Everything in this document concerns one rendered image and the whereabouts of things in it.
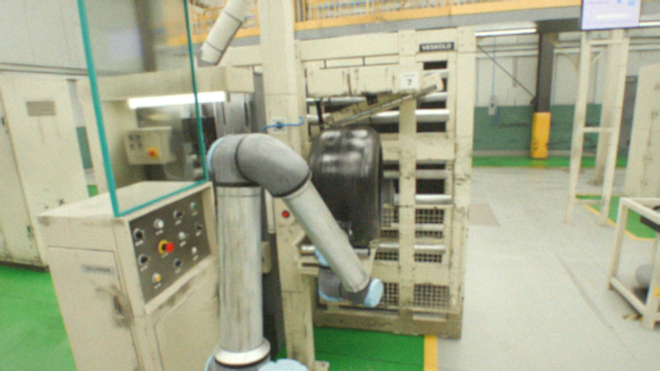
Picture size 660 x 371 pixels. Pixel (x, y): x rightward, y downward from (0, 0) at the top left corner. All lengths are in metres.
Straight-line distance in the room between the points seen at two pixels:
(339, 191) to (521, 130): 9.78
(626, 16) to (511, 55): 6.05
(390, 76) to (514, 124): 9.24
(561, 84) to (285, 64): 10.10
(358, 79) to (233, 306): 1.32
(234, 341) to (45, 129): 4.01
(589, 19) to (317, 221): 4.51
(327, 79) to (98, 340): 1.55
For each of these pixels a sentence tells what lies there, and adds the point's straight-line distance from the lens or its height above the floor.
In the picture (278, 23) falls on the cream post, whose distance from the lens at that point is 1.74.
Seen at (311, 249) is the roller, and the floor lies 0.91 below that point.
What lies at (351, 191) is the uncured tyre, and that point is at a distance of 1.45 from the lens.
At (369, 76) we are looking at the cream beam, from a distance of 1.87.
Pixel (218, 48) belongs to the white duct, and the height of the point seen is 1.95.
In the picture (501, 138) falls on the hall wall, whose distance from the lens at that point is 10.93.
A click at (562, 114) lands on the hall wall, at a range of 11.28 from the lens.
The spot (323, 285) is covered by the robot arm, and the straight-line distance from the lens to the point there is 1.23.
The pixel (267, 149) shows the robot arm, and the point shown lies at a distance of 0.80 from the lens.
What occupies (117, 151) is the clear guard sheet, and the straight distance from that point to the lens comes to 1.32.
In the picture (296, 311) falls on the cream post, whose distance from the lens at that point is 2.02.
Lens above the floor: 1.59
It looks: 13 degrees down
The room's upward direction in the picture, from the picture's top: 3 degrees counter-clockwise
